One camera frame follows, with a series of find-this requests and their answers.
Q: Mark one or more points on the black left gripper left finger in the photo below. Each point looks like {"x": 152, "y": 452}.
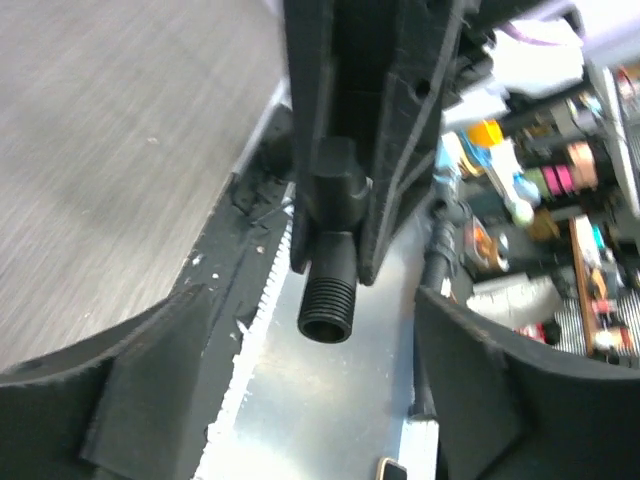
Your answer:
{"x": 132, "y": 402}

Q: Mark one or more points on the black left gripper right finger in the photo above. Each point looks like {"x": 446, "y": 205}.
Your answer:
{"x": 512, "y": 408}

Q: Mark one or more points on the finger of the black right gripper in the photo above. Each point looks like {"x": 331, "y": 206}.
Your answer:
{"x": 309, "y": 29}
{"x": 425, "y": 37}

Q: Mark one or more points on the black T-shaped fitting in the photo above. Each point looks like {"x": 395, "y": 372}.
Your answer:
{"x": 336, "y": 198}

